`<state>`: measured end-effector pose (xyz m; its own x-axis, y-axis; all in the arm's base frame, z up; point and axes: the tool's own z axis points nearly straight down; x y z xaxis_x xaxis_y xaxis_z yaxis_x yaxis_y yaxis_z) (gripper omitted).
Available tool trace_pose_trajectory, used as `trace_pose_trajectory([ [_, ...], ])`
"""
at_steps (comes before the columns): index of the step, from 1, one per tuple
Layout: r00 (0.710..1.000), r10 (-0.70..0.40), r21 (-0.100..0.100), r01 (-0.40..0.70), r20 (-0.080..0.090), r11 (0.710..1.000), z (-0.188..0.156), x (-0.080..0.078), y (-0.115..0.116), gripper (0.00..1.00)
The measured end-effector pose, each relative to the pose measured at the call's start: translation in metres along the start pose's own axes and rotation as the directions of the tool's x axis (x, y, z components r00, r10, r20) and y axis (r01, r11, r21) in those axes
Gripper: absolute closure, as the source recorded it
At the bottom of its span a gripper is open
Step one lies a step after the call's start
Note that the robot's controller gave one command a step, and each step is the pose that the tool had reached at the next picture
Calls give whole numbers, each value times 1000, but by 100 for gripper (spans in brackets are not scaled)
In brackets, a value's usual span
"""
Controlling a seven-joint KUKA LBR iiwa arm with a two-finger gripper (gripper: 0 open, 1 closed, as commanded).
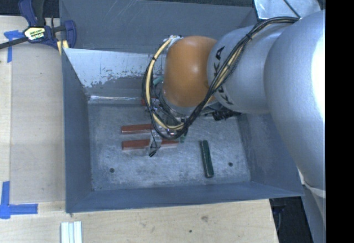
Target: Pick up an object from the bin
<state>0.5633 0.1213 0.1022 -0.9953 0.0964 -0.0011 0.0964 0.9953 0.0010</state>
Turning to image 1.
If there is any grey metal bin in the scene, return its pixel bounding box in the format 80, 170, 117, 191
58, 0, 305, 214

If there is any dark green flat block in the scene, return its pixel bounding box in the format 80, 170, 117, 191
199, 139, 215, 179

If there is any pale wood flat board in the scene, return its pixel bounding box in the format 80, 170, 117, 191
9, 42, 67, 205

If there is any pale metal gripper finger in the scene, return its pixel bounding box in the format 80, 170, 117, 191
149, 135, 163, 157

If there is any red-brown flat block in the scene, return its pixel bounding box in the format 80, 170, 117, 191
121, 123, 154, 135
121, 138, 180, 152

